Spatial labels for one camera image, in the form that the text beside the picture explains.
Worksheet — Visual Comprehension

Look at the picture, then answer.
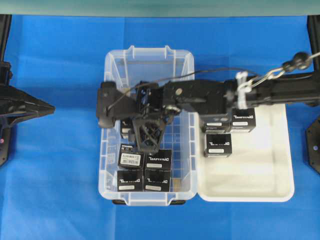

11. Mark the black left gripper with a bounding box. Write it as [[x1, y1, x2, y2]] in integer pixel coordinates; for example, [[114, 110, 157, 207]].
[[0, 85, 56, 128]]

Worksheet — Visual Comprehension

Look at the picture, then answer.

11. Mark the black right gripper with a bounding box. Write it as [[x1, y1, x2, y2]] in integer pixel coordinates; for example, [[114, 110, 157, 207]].
[[131, 81, 182, 154]]

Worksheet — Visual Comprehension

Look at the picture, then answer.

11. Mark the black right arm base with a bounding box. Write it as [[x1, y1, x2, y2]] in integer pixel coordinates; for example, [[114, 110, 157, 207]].
[[305, 117, 320, 174]]

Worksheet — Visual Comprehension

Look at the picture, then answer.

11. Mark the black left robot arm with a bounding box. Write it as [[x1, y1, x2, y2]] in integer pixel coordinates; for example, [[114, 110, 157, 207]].
[[0, 61, 161, 130]]

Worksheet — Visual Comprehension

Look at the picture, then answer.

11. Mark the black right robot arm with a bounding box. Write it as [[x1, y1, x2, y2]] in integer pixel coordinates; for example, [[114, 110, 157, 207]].
[[129, 71, 320, 123]]

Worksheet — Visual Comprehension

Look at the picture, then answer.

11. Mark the black box under gripper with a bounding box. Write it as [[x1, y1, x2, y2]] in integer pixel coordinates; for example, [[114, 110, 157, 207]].
[[120, 119, 135, 142]]

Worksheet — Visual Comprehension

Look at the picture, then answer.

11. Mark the black Dynamixel box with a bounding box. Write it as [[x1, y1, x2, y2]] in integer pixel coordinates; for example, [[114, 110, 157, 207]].
[[230, 108, 256, 133], [204, 133, 233, 158], [117, 169, 144, 192], [143, 169, 171, 192], [144, 149, 173, 171], [201, 114, 231, 134]]

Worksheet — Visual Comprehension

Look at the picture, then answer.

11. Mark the black box with white label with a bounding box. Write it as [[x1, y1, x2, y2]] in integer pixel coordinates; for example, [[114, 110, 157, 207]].
[[118, 144, 145, 169]]

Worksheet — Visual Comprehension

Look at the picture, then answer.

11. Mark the clear plastic storage case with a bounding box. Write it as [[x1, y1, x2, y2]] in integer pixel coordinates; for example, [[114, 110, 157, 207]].
[[96, 46, 199, 206]]

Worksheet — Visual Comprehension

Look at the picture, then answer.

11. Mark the blue table cloth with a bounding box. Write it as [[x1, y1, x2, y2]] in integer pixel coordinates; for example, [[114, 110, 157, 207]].
[[0, 15, 320, 240]]

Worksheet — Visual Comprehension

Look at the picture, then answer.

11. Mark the white plastic tray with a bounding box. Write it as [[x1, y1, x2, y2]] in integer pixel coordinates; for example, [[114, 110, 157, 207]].
[[195, 104, 295, 202]]

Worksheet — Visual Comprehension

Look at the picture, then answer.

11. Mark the teal backdrop board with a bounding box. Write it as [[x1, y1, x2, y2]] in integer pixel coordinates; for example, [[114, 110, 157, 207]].
[[0, 0, 320, 18]]

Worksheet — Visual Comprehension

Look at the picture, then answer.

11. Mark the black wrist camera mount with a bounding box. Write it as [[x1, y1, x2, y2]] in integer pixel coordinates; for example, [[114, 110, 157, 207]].
[[96, 81, 139, 129]]

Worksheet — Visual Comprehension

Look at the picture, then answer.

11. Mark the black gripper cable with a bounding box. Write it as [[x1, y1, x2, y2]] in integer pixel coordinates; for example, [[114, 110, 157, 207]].
[[106, 68, 258, 112]]

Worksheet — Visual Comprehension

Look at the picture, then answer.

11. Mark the silver suspension chain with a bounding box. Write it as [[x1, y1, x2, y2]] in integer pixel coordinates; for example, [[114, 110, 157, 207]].
[[239, 51, 320, 91]]

